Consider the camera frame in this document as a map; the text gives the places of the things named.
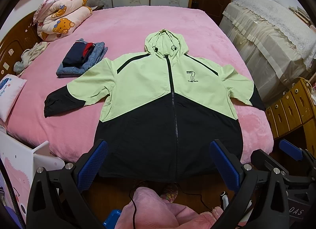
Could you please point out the small white pink pillow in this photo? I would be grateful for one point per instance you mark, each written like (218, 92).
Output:
(11, 86)

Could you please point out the folded navy red garment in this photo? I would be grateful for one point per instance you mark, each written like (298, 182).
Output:
(78, 54)

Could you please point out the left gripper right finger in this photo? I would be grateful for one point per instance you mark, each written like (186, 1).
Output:
(228, 165)

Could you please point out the crumpled grey white cloth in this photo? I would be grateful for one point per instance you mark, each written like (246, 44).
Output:
(28, 56)

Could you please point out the white pink bedside furniture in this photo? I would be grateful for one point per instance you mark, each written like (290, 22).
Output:
(21, 163)

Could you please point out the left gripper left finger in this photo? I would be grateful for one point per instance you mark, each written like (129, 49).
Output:
(89, 164)

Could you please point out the rolled bear print quilt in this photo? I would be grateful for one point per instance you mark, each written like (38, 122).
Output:
(59, 18)

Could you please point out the folded blue jeans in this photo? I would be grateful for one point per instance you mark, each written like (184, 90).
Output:
(95, 57)

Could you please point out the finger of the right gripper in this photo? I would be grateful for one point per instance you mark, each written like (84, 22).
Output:
(290, 149)

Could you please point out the cream lace covered furniture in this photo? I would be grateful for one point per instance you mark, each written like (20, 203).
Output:
(276, 46)

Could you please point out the floral slipper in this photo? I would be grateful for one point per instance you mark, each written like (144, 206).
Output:
(171, 194)

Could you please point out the pink plush bed blanket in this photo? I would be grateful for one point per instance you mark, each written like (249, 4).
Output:
(124, 31)

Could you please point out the brown wooden headboard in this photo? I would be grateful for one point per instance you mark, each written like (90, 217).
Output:
(21, 37)

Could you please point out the green and black hooded jacket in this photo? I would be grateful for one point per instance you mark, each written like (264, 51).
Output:
(162, 109)

